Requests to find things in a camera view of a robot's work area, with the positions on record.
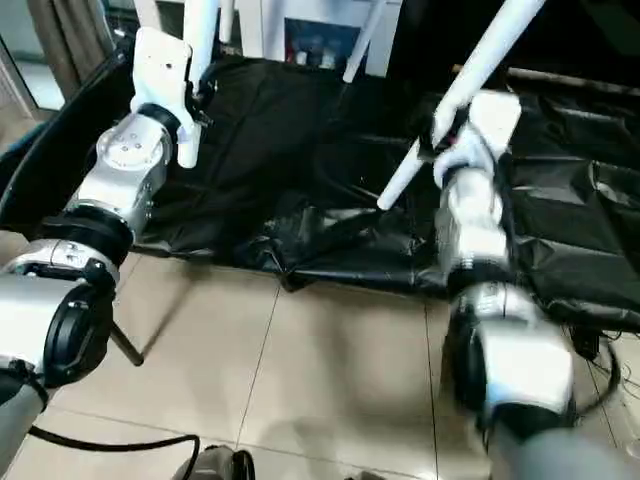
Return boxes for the black table mat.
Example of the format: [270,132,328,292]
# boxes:
[0,50,640,336]

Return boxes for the white glass-door cabinet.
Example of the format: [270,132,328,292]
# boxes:
[133,0,403,79]

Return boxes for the long black bar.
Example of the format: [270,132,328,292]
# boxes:
[452,64,640,98]

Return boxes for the grey curtain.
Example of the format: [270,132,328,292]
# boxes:
[25,0,113,93]

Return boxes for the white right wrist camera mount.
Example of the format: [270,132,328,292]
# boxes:
[455,90,523,176]

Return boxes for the black metal table frame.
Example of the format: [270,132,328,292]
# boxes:
[108,320,146,368]

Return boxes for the black floor cable bundle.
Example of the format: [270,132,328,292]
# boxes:
[568,325,640,411]

